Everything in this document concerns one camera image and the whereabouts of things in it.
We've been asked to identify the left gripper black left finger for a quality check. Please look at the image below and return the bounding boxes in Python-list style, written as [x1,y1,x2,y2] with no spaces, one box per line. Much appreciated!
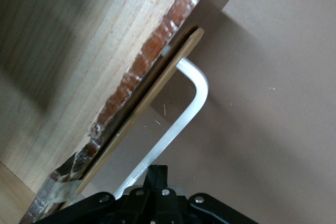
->
[34,165,158,224]

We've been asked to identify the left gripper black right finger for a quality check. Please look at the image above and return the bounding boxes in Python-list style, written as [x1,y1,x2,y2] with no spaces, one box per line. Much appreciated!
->
[157,165,259,224]

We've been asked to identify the brown table cover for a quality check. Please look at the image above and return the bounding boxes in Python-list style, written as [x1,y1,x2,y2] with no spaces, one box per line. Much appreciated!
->
[78,0,336,224]

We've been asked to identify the wooden drawer with white handle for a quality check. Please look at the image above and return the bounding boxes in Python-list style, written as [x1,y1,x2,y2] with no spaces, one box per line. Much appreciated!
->
[0,0,251,224]

